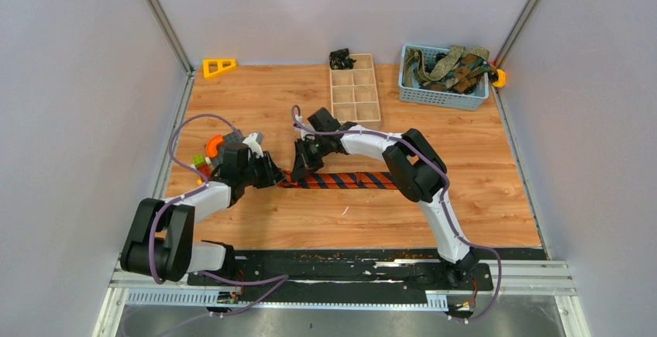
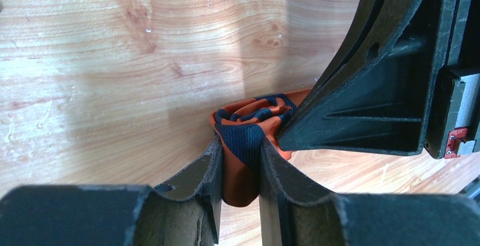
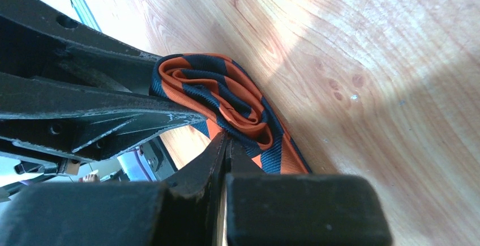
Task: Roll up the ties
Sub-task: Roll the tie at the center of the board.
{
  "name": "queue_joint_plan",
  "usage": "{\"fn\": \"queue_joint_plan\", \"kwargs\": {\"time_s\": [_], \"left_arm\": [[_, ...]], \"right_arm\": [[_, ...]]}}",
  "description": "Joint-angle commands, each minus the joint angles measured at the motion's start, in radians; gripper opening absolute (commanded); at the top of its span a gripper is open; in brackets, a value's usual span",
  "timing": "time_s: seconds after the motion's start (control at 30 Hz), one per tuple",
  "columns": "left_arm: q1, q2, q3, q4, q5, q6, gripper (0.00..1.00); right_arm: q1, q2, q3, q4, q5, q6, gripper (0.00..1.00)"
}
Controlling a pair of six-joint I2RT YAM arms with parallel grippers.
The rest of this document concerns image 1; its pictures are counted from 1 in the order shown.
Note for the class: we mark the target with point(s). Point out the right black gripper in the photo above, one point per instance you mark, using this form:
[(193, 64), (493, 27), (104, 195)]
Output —
[(303, 159)]

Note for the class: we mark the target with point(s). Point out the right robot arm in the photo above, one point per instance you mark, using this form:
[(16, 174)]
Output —
[(417, 172)]

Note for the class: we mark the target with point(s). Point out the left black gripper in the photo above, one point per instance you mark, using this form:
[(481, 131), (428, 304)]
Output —
[(273, 175)]

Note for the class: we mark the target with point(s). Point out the orange navy striped tie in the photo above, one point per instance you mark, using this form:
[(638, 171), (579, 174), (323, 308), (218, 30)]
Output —
[(341, 181)]

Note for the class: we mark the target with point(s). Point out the yellow triangle bracket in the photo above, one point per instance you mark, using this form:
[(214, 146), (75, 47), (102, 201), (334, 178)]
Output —
[(213, 68)]

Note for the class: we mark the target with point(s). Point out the wooden compartment box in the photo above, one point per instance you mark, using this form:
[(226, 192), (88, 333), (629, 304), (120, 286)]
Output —
[(354, 95)]

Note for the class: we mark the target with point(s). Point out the orange curved block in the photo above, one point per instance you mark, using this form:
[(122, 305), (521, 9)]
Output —
[(212, 147)]

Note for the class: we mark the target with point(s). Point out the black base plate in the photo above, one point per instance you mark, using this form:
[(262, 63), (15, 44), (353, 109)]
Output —
[(354, 276)]

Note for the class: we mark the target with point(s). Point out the yellow orange corner bracket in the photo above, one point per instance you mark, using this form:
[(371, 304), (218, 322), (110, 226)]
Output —
[(497, 77)]

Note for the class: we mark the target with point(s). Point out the olive patterned tie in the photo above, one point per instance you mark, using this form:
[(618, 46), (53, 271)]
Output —
[(416, 58)]

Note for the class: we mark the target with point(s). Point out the green and red toy blocks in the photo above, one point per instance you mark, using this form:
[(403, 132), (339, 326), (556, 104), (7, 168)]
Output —
[(202, 164)]

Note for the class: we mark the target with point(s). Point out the blue plastic basket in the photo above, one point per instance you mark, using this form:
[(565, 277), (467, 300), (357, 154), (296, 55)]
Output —
[(418, 95)]

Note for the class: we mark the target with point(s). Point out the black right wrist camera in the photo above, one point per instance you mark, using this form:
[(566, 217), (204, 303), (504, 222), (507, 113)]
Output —
[(323, 123)]

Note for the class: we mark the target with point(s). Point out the brown teal patterned tie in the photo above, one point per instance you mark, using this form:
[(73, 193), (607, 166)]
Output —
[(462, 74)]

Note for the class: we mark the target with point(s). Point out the rolled black tie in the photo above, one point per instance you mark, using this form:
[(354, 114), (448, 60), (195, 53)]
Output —
[(341, 60)]

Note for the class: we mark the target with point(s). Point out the grey building baseplate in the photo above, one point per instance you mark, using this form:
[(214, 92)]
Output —
[(232, 137)]

